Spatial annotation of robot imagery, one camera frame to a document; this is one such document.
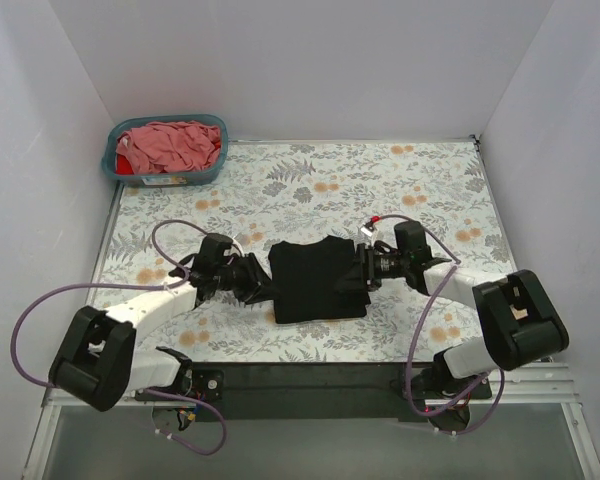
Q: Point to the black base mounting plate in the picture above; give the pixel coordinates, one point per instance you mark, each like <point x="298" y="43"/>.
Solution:
<point x="293" y="391"/>

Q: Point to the floral patterned table cover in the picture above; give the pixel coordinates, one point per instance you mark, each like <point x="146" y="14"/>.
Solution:
<point x="301" y="193"/>

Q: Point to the teal plastic laundry basket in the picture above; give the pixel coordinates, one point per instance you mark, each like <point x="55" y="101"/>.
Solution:
<point x="160" y="180"/>

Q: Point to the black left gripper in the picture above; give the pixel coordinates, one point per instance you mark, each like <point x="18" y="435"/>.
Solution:
<point x="245" y="279"/>

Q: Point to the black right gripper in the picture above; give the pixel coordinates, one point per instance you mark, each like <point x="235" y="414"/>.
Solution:
<point x="362" y="267"/>

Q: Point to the black t-shirt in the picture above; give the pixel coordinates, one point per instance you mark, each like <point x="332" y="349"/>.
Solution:
<point x="306" y="275"/>

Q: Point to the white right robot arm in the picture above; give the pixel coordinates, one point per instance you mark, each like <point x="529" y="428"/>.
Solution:
<point x="519" y="323"/>

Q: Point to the red t-shirt in basket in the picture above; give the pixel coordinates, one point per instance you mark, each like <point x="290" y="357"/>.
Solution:
<point x="123" y="166"/>

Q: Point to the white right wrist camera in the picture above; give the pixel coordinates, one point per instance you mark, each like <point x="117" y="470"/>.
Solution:
<point x="368" y="229"/>

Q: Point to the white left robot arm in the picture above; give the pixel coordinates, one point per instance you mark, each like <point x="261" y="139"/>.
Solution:
<point x="98" y="362"/>

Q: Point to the pink crumpled t-shirt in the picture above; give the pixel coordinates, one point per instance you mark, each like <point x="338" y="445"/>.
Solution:
<point x="170" y="147"/>

